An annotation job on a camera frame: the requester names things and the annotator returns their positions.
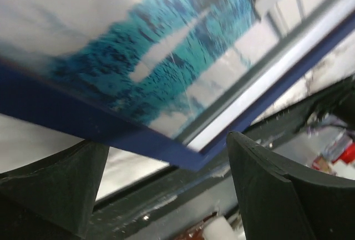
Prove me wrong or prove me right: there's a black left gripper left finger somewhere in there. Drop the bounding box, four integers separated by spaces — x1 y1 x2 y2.
1 141 109 239

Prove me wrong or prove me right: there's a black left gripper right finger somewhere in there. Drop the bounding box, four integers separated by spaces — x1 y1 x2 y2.
226 132 354 239

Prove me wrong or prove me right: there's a photo print with balloons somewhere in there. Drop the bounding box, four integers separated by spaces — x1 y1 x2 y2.
1 0 354 151

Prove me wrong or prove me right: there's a blue wooden picture frame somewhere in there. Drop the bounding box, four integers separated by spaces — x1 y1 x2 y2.
1 14 354 171

